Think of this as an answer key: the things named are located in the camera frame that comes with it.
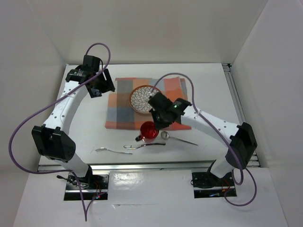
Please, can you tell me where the silver spoon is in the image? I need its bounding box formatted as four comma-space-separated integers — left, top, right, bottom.
160, 131, 198, 146

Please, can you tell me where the red enamel mug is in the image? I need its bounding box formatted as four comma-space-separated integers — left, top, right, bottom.
135, 121, 159, 143

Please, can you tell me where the floral patterned plate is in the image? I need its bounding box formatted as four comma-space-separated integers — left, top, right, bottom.
129, 85, 161, 114

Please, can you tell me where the checkered orange grey cloth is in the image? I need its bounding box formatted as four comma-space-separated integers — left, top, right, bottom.
105, 77, 187, 130

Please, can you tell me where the silver fork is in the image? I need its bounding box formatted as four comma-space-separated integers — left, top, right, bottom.
95, 147, 132, 155

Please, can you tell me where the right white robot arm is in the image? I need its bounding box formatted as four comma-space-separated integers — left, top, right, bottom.
148, 92, 257, 185

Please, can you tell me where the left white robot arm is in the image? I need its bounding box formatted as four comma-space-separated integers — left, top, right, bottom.
32, 55, 115, 189

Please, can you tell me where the silver knife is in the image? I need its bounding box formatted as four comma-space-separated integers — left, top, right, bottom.
124, 142, 166, 150

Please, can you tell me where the aluminium frame rail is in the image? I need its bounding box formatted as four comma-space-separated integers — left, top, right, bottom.
37, 62, 261, 172

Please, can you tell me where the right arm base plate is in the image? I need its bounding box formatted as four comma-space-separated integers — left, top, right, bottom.
190, 172, 237, 199

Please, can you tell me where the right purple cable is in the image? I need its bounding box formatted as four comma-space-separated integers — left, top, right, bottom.
149, 73, 258, 207

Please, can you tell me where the purple cable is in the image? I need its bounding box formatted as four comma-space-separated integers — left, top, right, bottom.
8, 43, 112, 222
149, 73, 258, 207

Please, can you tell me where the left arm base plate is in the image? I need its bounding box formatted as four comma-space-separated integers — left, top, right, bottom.
56, 174, 109, 201

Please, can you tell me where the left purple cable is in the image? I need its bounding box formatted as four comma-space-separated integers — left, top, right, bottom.
8, 43, 112, 222

